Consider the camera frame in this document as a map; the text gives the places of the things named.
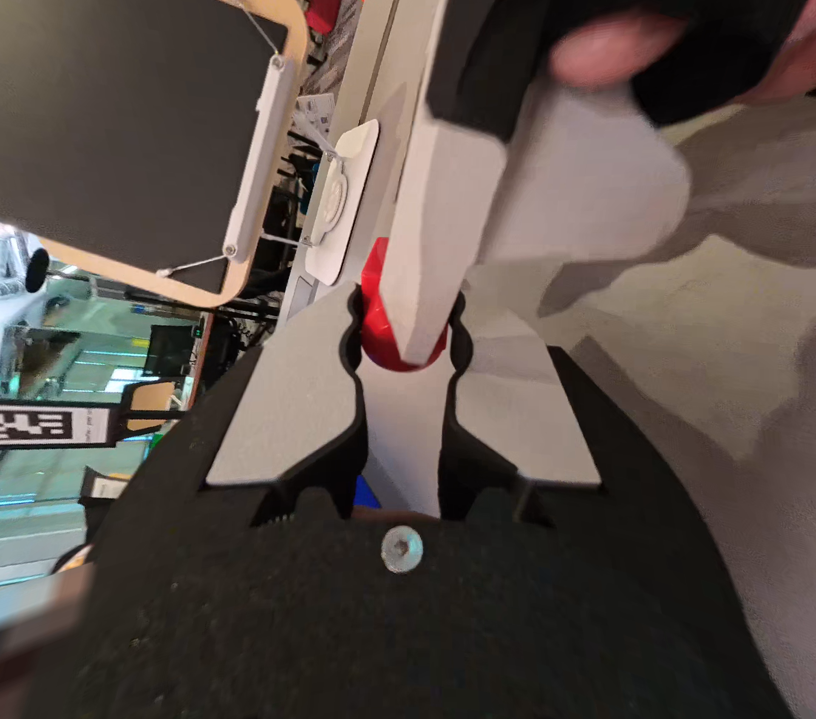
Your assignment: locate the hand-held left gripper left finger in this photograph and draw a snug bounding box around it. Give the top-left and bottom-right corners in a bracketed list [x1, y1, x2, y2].
[204, 285, 368, 489]

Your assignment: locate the framed black-white marker sign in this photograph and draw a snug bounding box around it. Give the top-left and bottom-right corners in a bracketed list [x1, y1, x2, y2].
[0, 403, 121, 450]

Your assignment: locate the red object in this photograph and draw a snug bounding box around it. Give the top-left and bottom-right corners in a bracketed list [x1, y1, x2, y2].
[360, 236, 452, 373]

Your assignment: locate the red bin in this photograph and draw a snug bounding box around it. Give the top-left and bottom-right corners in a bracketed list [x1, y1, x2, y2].
[303, 0, 346, 35]

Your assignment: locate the wood-framed black board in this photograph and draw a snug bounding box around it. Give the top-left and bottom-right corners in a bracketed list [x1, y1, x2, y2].
[0, 0, 311, 310]

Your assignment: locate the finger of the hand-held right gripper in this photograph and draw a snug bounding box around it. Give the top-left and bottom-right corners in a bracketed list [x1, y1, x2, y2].
[421, 0, 552, 145]
[382, 76, 694, 368]

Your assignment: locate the black floor lamp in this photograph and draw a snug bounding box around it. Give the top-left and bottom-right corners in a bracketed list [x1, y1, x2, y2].
[24, 247, 96, 294]

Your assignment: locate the person's right hand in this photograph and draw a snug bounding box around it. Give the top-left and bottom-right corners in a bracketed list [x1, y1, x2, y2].
[551, 0, 816, 109]

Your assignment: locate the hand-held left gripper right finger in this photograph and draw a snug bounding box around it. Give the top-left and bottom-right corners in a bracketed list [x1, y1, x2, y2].
[440, 290, 604, 489]

